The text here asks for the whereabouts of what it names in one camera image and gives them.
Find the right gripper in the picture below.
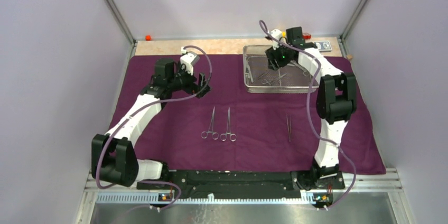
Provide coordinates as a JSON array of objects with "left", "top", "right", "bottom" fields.
[{"left": 264, "top": 41, "right": 292, "bottom": 72}]

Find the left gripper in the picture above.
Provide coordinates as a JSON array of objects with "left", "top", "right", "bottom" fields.
[{"left": 167, "top": 61, "right": 211, "bottom": 98}]

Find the metal mesh instrument tray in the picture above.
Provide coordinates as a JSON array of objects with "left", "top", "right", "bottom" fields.
[{"left": 242, "top": 45, "right": 319, "bottom": 94}]

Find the blue playing card deck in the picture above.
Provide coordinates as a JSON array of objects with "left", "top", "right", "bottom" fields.
[{"left": 314, "top": 41, "right": 332, "bottom": 52}]

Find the steel forceps clamp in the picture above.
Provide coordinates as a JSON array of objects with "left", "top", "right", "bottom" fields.
[{"left": 201, "top": 107, "right": 219, "bottom": 140}]

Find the purple cloth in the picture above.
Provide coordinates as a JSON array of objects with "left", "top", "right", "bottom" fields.
[{"left": 98, "top": 54, "right": 386, "bottom": 175}]

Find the steel hemostat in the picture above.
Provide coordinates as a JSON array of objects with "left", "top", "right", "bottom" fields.
[{"left": 219, "top": 107, "right": 237, "bottom": 142}]

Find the steel needle holder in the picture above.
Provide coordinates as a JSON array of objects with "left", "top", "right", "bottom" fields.
[{"left": 286, "top": 114, "right": 292, "bottom": 142}]

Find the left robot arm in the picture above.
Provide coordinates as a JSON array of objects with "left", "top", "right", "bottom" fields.
[{"left": 91, "top": 53, "right": 211, "bottom": 189}]

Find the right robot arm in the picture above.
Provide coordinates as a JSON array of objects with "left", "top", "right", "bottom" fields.
[{"left": 260, "top": 23, "right": 357, "bottom": 188}]

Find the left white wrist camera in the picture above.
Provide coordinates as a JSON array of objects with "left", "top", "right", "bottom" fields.
[{"left": 180, "top": 46, "right": 200, "bottom": 75}]

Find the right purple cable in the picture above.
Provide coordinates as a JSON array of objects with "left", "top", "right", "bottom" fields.
[{"left": 259, "top": 19, "right": 358, "bottom": 211}]

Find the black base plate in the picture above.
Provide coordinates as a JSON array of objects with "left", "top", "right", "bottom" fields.
[{"left": 136, "top": 170, "right": 346, "bottom": 200}]

